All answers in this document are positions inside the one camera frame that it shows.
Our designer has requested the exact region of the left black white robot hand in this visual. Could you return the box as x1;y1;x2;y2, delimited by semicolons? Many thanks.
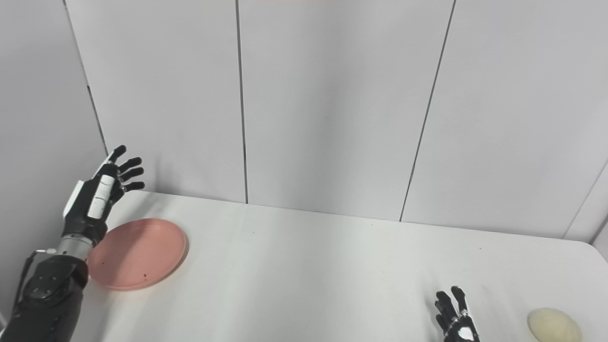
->
62;145;146;248

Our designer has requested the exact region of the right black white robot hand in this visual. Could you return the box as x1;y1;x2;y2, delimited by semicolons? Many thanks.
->
435;286;481;342

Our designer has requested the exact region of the pink round plate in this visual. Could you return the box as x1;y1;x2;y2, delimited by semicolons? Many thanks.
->
87;218;189;291

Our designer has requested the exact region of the cream steamed bun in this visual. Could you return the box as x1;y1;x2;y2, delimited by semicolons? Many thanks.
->
527;308;583;342

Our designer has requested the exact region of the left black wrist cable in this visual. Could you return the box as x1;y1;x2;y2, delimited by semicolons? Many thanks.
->
11;248;57;319

